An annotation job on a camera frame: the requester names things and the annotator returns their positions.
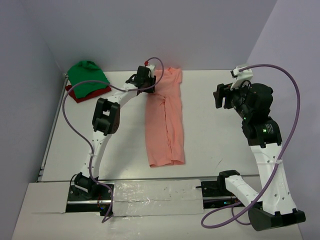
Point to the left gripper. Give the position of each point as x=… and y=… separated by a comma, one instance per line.
x=151, y=81

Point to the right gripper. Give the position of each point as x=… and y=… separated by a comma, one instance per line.
x=224, y=90

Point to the pink t shirt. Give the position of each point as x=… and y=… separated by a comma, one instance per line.
x=164, y=133

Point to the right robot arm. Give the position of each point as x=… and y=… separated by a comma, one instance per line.
x=274, y=206

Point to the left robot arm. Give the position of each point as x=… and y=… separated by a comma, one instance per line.
x=106, y=121

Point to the green folded t shirt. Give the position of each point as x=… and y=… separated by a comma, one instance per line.
x=89, y=72

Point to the red folded t shirt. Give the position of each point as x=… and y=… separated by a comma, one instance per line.
x=87, y=96

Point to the silver taped panel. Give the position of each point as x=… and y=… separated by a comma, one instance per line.
x=157, y=198

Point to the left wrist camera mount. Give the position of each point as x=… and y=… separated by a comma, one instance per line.
x=151, y=67

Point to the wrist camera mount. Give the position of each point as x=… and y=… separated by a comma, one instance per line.
x=151, y=67
x=240, y=76

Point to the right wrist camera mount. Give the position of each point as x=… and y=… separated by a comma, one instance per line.
x=240, y=76

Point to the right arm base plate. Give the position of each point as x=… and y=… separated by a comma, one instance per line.
x=213, y=197

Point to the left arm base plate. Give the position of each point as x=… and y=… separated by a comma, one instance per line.
x=79, y=201

